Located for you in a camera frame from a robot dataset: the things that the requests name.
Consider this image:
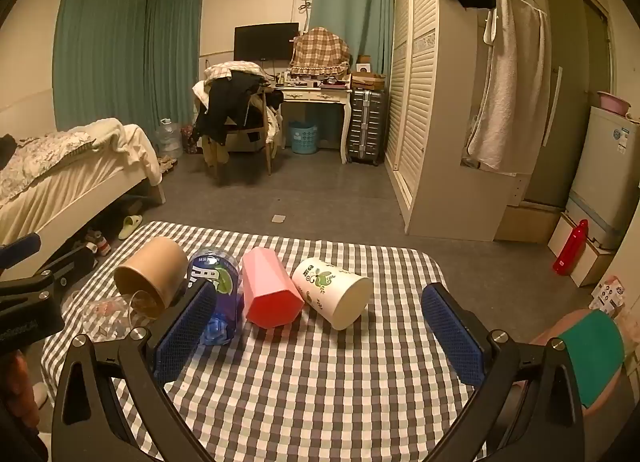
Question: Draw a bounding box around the clear glass cup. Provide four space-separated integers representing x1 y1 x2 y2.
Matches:
81 291 164 343

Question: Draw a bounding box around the pink faceted cup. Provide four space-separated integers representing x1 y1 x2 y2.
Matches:
242 247 305 329

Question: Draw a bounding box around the black flat monitor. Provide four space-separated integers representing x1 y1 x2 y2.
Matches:
233 22 299 62

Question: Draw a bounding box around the brown paper cup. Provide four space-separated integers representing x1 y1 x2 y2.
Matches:
113 236 188 314

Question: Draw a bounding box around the hanging white towel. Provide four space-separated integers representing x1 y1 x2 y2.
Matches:
465 0 551 175

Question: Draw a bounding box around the printed carton box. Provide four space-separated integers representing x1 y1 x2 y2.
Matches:
589 276 625 317

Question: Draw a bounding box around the bed with beige sheets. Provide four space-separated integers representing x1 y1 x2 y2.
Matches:
0 117 166 284

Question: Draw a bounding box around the cardboard box on suitcase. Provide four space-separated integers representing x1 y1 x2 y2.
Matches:
350 55 386 91

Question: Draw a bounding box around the green slipper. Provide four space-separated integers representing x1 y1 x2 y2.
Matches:
118 215 142 240

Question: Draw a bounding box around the clear blue plastic bottle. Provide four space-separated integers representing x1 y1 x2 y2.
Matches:
188 248 243 346

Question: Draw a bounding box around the teal window curtain left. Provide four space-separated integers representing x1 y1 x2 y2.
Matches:
52 0 203 137

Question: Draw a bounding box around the white desk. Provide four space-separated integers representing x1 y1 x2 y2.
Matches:
277 85 352 164

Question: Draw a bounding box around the white small refrigerator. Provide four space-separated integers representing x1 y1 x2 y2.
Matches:
566 107 639 250

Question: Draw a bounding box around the large water jug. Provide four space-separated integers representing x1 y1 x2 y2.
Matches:
156 118 183 159

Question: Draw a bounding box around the silver ribbed suitcase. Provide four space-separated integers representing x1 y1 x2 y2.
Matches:
346 89 386 165

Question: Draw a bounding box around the white storage box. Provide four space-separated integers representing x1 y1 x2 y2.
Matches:
546 212 616 288

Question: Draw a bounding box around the red thermos bottle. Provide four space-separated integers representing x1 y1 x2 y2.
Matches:
552 219 589 276

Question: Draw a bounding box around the checkered tablecloth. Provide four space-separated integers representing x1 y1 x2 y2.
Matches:
40 222 472 461

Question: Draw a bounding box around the pink basin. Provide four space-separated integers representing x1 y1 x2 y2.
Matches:
597 91 630 117

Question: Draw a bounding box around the plaid cloth bundle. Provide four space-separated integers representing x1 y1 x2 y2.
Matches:
290 27 350 78

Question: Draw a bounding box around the chair piled with clothes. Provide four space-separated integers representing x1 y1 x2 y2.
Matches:
192 60 284 172

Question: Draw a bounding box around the blue laundry basket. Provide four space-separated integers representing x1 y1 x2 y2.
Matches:
288 121 318 155

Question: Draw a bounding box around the pink stool green cushion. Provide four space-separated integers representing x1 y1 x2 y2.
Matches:
529 308 626 419

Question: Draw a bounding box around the white louvered wardrobe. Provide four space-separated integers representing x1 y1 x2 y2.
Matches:
383 0 522 243

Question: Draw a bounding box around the white printed paper cup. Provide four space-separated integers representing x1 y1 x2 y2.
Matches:
292 257 373 331

